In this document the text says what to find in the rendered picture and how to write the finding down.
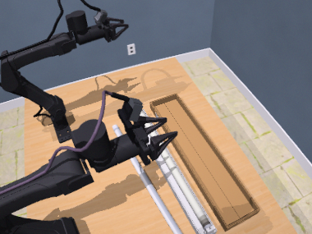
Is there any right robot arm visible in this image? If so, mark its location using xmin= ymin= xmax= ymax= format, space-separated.
xmin=0 ymin=119 xmax=117 ymax=234

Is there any grey tube with white end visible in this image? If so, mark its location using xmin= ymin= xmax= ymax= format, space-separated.
xmin=112 ymin=125 xmax=183 ymax=234

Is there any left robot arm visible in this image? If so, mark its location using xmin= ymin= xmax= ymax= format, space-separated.
xmin=1 ymin=10 xmax=92 ymax=144

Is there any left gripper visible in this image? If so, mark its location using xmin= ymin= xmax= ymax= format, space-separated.
xmin=88 ymin=11 xmax=129 ymax=42

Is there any long brown cardboard carton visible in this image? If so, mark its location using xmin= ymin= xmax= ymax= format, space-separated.
xmin=149 ymin=93 xmax=260 ymax=232

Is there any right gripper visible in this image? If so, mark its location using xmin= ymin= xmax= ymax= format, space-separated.
xmin=110 ymin=101 xmax=177 ymax=166

